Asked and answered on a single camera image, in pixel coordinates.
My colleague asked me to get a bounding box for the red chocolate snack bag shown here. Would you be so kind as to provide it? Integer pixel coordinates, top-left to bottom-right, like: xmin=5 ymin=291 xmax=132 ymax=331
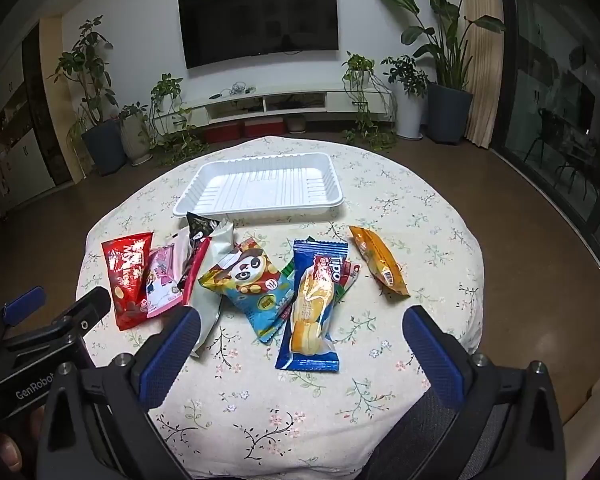
xmin=102 ymin=232 xmax=152 ymax=330

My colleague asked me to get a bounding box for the pink lollipop snack bag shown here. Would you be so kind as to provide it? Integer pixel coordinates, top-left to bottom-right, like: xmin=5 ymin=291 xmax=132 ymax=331
xmin=145 ymin=244 xmax=183 ymax=318

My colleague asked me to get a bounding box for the white red ice-cream style packet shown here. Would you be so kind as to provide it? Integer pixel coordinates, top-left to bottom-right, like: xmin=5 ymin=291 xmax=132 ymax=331
xmin=183 ymin=220 xmax=235 ymax=359

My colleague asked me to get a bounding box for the panda snack bag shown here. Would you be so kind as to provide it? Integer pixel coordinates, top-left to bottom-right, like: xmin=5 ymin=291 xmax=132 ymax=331
xmin=220 ymin=238 xmax=294 ymax=344

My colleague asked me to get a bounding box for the orange snack packet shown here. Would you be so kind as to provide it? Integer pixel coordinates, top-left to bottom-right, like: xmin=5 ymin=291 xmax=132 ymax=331
xmin=349 ymin=226 xmax=410 ymax=297

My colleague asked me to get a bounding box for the blue Tipo bread packet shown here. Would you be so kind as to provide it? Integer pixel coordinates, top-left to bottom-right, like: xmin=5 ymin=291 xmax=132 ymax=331
xmin=275 ymin=240 xmax=348 ymax=373

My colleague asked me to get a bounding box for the green seaweed snack packet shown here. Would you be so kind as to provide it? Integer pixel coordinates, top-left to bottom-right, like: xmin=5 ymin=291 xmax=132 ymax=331
xmin=304 ymin=236 xmax=360 ymax=304

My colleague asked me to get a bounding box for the pale pink long packet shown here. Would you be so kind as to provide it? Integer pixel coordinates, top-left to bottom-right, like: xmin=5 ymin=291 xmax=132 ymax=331
xmin=172 ymin=226 xmax=190 ymax=274

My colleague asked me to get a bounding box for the black cookie snack bag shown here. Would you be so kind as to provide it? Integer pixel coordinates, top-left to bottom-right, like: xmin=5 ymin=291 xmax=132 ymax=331
xmin=178 ymin=212 xmax=220 ymax=290

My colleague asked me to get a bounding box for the person's left hand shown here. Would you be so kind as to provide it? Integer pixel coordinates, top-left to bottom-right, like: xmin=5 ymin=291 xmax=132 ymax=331
xmin=0 ymin=406 xmax=45 ymax=474

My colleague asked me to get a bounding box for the tall tree plant dark pot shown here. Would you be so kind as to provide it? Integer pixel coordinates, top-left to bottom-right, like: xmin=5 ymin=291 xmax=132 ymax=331
xmin=50 ymin=14 xmax=126 ymax=176

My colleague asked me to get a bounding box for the small plant beige pot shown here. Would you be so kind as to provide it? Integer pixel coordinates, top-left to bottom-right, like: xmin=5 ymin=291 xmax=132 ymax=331
xmin=119 ymin=102 xmax=151 ymax=167

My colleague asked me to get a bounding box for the trailing vine plant left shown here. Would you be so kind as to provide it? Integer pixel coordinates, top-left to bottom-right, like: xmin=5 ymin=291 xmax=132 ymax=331
xmin=148 ymin=73 xmax=206 ymax=166

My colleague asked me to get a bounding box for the trailing vine plant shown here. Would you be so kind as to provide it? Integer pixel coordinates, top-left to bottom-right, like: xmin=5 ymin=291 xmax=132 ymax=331
xmin=341 ymin=51 xmax=396 ymax=152
xmin=148 ymin=73 xmax=206 ymax=166

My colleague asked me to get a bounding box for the red storage box left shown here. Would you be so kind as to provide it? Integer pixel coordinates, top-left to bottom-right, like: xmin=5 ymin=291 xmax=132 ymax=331
xmin=202 ymin=122 xmax=244 ymax=144

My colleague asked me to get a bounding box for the red storage box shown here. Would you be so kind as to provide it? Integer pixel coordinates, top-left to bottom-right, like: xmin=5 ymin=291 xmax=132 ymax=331
xmin=244 ymin=117 xmax=287 ymax=138
xmin=202 ymin=122 xmax=244 ymax=144

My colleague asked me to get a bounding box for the white plastic tray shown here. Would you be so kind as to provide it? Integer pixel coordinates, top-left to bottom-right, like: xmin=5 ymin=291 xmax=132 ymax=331
xmin=172 ymin=153 xmax=343 ymax=218

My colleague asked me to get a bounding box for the red storage box right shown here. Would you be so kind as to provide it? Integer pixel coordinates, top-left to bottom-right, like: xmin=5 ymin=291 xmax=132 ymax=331
xmin=244 ymin=117 xmax=287 ymax=138

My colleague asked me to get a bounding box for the small white pot under console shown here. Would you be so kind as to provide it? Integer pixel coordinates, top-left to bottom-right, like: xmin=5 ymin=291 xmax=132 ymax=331
xmin=285 ymin=115 xmax=306 ymax=134

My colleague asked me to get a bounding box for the tall bird-of-paradise plant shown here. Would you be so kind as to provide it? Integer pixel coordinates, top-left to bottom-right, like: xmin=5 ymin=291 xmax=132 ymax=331
xmin=387 ymin=0 xmax=506 ymax=144

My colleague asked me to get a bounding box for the glass sliding door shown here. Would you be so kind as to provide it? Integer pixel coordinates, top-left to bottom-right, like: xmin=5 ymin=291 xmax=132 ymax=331
xmin=495 ymin=0 xmax=600 ymax=266

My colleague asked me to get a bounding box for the white TV console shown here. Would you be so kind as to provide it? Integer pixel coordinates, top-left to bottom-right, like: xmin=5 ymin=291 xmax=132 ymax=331
xmin=151 ymin=84 xmax=397 ymax=134

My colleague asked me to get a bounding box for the trailing vine plant right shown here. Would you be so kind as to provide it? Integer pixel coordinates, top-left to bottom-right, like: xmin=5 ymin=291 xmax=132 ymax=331
xmin=341 ymin=51 xmax=396 ymax=152

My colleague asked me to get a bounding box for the small leafy plant white pot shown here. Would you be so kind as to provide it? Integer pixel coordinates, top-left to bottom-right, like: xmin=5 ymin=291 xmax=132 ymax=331
xmin=381 ymin=54 xmax=429 ymax=141

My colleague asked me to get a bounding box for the white cabinet left wall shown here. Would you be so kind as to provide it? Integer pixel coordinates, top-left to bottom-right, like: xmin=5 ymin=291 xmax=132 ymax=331
xmin=0 ymin=26 xmax=71 ymax=216

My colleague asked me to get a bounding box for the wall-mounted black television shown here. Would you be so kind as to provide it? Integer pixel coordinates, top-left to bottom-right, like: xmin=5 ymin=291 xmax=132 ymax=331
xmin=178 ymin=0 xmax=339 ymax=68

